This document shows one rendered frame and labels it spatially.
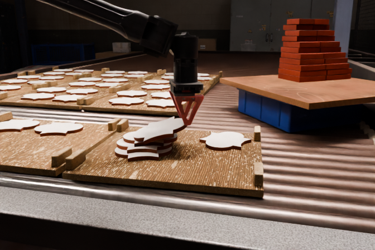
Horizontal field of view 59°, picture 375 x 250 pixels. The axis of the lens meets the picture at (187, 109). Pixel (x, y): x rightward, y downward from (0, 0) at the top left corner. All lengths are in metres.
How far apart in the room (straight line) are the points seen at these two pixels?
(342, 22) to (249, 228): 2.00
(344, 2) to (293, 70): 1.22
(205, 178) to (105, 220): 0.21
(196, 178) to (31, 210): 0.31
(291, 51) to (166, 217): 0.88
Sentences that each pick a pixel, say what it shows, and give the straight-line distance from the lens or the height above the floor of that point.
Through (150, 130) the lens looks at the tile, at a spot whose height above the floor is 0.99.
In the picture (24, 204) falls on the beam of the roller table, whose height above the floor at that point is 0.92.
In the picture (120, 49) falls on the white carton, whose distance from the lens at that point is 7.56.
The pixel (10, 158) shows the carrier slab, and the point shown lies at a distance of 0.87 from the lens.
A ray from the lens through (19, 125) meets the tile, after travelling 1.10.
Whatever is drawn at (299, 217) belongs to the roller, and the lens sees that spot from 0.61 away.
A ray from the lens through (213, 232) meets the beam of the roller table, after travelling 0.55.
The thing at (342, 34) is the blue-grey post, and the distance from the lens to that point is 2.44.
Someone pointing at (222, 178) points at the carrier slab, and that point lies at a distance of 0.67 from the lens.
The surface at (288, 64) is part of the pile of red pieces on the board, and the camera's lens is 1.30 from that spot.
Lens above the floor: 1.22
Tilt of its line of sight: 13 degrees down
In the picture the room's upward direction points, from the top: straight up
